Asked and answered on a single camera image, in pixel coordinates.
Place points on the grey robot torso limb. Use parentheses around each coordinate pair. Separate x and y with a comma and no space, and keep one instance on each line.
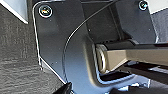
(133,56)

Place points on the silver base bolt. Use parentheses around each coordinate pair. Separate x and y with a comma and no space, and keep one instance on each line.
(143,4)
(45,11)

